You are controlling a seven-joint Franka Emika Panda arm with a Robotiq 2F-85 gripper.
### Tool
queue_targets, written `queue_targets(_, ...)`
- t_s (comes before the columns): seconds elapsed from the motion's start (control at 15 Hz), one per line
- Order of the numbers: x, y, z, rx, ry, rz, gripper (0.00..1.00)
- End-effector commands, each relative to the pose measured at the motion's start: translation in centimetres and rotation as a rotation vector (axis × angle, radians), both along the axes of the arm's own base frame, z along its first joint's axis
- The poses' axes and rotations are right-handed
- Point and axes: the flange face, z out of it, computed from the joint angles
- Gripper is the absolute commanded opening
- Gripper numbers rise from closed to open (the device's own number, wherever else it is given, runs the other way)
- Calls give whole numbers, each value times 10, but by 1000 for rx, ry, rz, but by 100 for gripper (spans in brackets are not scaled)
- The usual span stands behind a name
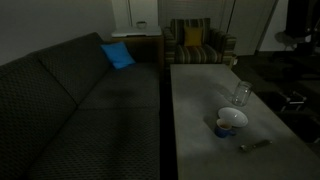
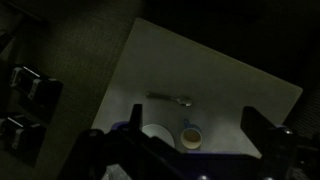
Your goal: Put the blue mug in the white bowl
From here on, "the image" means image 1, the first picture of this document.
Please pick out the blue cushion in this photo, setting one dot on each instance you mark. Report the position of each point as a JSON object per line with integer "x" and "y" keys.
{"x": 117, "y": 55}

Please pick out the wooden side table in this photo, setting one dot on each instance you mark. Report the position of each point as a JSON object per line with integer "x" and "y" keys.
{"x": 143, "y": 46}

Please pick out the window blinds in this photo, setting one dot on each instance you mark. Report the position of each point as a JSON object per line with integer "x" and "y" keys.
{"x": 190, "y": 10}

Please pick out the black office chair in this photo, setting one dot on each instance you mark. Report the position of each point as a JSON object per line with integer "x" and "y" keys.
{"x": 301, "y": 46}

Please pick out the clear glass jar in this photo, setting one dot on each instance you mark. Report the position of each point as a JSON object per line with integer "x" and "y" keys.
{"x": 241, "y": 95}

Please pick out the white ceramic bowl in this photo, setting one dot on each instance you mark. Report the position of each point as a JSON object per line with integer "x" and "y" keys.
{"x": 235, "y": 116}

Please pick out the white flat board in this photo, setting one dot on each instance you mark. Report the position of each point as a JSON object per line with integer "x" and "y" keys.
{"x": 136, "y": 32}

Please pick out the wicker waste basket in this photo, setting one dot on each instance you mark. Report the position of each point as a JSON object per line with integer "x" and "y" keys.
{"x": 234, "y": 62}

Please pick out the dark grey fabric sofa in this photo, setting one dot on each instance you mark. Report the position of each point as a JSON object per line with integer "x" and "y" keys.
{"x": 66, "y": 110}

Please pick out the metal spoon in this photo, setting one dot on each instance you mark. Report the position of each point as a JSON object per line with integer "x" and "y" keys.
{"x": 255, "y": 145}

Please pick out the yellow cushion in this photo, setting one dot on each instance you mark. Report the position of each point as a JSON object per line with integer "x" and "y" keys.
{"x": 193, "y": 36}

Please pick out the striped armchair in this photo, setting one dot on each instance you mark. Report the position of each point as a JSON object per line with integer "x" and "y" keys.
{"x": 200, "y": 53}

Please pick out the black floor equipment box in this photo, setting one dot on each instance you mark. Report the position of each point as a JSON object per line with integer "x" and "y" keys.
{"x": 293, "y": 99}

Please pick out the blue ceramic mug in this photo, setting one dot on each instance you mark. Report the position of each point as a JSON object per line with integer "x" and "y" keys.
{"x": 220, "y": 132}

